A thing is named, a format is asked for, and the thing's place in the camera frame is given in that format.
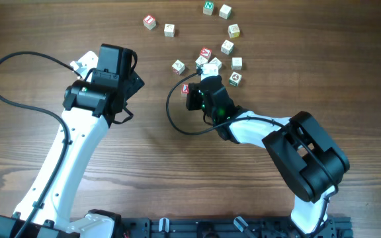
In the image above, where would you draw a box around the red Y letter block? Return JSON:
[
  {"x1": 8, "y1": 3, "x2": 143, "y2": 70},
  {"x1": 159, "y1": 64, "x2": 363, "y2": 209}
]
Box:
[{"x1": 181, "y1": 84, "x2": 189, "y2": 97}]

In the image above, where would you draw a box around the red O letter block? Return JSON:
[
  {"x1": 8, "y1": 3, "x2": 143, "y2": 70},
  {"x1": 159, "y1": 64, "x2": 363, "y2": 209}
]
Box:
[{"x1": 172, "y1": 60, "x2": 186, "y2": 75}]

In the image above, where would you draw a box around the red A letter block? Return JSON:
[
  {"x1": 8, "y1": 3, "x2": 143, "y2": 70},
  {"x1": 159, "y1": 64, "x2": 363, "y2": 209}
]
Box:
[{"x1": 200, "y1": 48, "x2": 212, "y2": 60}]

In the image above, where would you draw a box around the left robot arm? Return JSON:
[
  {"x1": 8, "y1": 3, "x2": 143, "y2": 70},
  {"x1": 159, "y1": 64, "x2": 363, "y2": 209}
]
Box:
[{"x1": 0, "y1": 44, "x2": 144, "y2": 237}]

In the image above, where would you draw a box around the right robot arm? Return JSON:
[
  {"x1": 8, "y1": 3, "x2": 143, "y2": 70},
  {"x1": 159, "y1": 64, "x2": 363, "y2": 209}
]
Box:
[{"x1": 186, "y1": 76, "x2": 350, "y2": 237}]

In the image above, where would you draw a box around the green brown circle block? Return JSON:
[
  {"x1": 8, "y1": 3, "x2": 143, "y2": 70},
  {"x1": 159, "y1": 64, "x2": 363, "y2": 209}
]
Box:
[{"x1": 228, "y1": 71, "x2": 242, "y2": 87}]

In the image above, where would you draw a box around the blue edged picture block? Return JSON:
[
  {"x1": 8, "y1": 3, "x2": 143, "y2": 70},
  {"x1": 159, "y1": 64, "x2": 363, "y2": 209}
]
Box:
[{"x1": 210, "y1": 58, "x2": 222, "y2": 69}]

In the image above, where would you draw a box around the green edged picture block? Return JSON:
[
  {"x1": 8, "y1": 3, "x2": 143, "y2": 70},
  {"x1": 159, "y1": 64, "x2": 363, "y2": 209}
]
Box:
[{"x1": 195, "y1": 55, "x2": 208, "y2": 69}]

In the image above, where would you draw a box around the plain beige wooden block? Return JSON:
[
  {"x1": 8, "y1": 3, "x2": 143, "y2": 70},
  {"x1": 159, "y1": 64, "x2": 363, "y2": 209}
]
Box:
[{"x1": 232, "y1": 58, "x2": 243, "y2": 70}]

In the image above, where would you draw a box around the red I letter block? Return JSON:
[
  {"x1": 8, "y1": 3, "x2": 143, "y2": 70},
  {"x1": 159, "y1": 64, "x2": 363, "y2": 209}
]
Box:
[{"x1": 143, "y1": 15, "x2": 156, "y2": 30}]

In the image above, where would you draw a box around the white block behind finger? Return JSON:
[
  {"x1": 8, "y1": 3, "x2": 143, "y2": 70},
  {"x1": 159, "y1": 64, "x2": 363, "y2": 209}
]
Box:
[{"x1": 221, "y1": 40, "x2": 234, "y2": 55}]

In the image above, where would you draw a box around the white number 2 block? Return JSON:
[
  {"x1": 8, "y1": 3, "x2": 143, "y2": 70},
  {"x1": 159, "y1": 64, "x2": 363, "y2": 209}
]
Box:
[{"x1": 164, "y1": 24, "x2": 175, "y2": 37}]

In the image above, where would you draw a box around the yellow edged wooden block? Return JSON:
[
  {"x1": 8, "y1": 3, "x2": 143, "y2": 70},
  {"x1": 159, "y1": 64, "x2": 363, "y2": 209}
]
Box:
[{"x1": 228, "y1": 24, "x2": 240, "y2": 38}]

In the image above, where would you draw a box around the plain white wooden block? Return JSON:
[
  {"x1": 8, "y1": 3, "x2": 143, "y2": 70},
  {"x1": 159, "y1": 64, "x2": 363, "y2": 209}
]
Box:
[{"x1": 219, "y1": 4, "x2": 232, "y2": 19}]

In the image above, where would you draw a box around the green N letter block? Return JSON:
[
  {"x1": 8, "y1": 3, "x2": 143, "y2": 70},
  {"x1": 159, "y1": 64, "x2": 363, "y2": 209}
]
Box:
[{"x1": 203, "y1": 1, "x2": 214, "y2": 15}]

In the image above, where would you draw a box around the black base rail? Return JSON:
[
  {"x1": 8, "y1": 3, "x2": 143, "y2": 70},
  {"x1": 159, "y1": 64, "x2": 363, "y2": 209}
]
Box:
[{"x1": 119, "y1": 216, "x2": 354, "y2": 238}]

